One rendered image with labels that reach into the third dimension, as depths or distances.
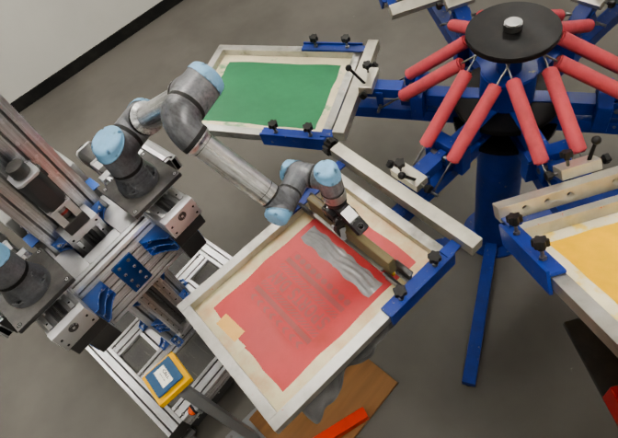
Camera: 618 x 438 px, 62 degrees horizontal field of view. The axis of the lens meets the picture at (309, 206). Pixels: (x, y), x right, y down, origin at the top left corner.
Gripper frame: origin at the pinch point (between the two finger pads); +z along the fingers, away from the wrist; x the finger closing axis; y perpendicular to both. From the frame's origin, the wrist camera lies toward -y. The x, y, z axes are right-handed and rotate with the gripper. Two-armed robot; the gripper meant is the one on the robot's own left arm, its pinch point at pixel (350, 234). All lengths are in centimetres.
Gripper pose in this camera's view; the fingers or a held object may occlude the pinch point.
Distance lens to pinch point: 178.5
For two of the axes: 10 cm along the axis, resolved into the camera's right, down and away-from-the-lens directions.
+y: -6.4, -5.2, 5.6
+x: -7.3, 6.4, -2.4
